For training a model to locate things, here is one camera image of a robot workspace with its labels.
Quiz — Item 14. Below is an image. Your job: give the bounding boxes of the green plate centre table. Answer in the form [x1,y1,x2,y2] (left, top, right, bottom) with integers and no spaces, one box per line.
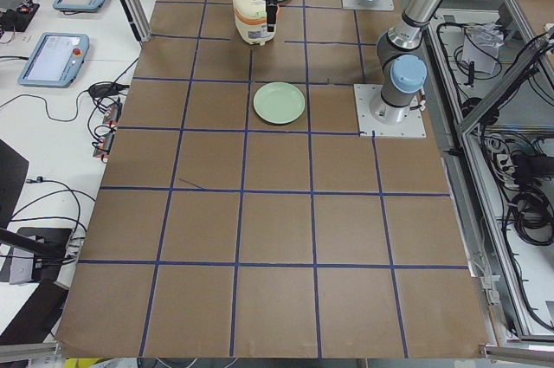
[253,82,306,125]

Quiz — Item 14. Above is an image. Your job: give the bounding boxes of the white crumpled paper box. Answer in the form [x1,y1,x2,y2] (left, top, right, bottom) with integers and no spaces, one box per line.
[461,23,504,75]

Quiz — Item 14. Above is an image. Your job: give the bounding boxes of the lower teach pendant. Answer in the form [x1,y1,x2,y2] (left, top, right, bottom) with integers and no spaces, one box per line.
[17,32,89,88]

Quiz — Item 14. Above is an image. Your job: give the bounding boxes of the black electronics box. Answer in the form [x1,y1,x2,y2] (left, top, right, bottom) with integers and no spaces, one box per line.
[1,3,40,32]

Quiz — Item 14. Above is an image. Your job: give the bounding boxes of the aluminium frame rail right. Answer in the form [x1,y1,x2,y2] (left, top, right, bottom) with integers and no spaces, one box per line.
[429,0,553,344]

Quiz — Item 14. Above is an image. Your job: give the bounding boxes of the black cable bundle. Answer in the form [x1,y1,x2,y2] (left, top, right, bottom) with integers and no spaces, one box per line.
[480,125,554,256]

